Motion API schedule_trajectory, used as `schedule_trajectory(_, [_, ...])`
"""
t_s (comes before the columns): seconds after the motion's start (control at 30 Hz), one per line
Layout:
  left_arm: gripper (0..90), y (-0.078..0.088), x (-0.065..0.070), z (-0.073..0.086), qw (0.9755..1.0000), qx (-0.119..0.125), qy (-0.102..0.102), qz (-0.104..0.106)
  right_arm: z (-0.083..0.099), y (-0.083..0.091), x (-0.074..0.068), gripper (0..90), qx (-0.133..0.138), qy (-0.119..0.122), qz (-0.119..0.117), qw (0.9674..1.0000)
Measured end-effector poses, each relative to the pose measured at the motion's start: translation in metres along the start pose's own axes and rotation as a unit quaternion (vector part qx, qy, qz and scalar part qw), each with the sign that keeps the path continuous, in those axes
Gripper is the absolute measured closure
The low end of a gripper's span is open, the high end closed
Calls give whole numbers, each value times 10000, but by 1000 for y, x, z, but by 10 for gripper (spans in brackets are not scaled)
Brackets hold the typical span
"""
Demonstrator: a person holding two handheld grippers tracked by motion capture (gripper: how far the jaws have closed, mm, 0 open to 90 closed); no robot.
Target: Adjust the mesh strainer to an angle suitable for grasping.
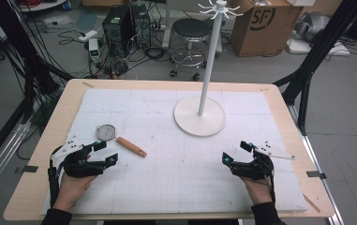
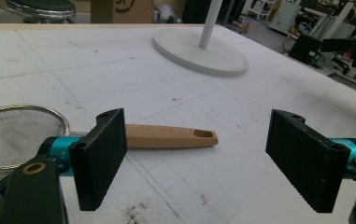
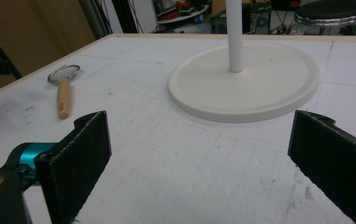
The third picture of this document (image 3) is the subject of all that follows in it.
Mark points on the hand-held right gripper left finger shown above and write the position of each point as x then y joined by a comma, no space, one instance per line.
73,168

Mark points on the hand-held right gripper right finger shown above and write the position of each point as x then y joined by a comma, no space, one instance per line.
331,155

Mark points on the white round stand with pole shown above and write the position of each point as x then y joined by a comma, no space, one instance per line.
244,90

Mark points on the black round stool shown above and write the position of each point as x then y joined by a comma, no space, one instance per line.
331,11

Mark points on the grey metal pole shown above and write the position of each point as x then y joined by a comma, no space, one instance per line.
95,17

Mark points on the white shelf with clutter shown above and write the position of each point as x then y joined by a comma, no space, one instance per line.
182,12

